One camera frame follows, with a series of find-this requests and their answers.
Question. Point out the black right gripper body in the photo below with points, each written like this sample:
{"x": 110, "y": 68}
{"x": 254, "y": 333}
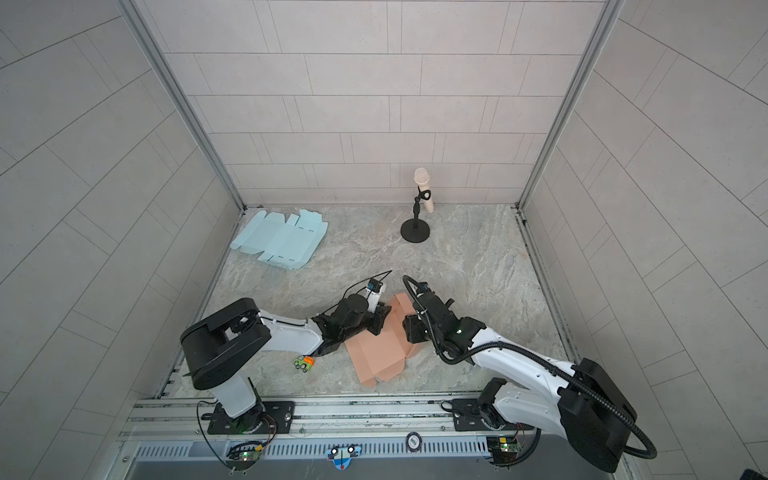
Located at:
{"x": 417, "y": 331}

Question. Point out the aluminium corner post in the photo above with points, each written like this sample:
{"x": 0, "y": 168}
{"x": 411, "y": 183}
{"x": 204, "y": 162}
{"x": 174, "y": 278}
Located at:
{"x": 161, "y": 67}
{"x": 605, "y": 23}

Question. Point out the green circuit board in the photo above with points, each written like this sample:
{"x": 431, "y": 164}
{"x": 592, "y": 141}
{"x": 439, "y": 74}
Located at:
{"x": 502, "y": 450}
{"x": 246, "y": 454}

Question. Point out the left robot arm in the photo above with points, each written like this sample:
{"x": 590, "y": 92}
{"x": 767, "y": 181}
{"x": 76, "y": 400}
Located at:
{"x": 218, "y": 347}

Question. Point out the round black white badge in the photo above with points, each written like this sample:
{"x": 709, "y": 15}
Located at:
{"x": 413, "y": 442}

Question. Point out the left green circuit board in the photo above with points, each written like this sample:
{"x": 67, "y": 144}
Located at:
{"x": 246, "y": 454}

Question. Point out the small colourful toy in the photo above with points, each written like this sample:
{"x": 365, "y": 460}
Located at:
{"x": 304, "y": 363}

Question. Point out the aluminium corner post right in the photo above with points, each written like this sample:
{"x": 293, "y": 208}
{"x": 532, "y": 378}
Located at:
{"x": 605, "y": 23}

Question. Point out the right green circuit board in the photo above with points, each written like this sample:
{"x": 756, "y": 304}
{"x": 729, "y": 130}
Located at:
{"x": 502, "y": 450}

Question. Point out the light blue flat cardboard box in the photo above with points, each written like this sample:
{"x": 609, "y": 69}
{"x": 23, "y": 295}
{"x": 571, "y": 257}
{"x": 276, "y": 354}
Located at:
{"x": 284, "y": 242}

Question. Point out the blue sticker marker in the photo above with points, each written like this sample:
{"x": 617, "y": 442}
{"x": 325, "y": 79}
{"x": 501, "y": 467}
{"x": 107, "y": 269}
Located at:
{"x": 341, "y": 456}

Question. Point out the pink paper box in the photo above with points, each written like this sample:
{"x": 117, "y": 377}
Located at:
{"x": 382, "y": 357}

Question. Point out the beige microphone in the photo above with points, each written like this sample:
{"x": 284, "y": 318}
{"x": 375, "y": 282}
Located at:
{"x": 422, "y": 179}

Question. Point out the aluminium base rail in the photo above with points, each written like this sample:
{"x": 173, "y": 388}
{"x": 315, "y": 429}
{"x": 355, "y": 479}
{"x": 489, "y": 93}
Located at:
{"x": 305, "y": 428}

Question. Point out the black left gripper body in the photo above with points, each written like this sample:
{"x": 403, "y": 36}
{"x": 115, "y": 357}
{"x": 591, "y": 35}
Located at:
{"x": 373, "y": 325}

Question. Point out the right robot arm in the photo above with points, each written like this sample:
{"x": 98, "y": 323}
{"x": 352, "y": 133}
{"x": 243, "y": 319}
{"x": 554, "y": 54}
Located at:
{"x": 578, "y": 402}

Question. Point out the aluminium corner post left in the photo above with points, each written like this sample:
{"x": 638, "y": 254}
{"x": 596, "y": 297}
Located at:
{"x": 161, "y": 67}

